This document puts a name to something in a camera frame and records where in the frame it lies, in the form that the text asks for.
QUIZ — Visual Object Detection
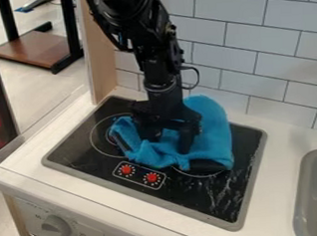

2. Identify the blue cloth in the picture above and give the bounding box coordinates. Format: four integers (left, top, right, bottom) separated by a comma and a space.
105, 93, 238, 177

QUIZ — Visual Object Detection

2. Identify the toy sink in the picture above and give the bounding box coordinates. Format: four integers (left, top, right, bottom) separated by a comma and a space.
288, 148, 317, 236

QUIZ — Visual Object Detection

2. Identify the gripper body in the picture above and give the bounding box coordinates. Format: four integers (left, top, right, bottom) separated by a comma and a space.
128, 97, 205, 141

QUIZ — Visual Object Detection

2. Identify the black frame wooden stand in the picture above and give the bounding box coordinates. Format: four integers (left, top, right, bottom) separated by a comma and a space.
0, 0, 87, 79

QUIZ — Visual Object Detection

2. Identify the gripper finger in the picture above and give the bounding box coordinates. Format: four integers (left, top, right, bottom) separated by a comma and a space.
110, 130, 135, 154
176, 120, 201, 154

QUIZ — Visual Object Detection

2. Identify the toy stove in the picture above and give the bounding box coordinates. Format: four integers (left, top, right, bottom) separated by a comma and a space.
37, 87, 274, 236

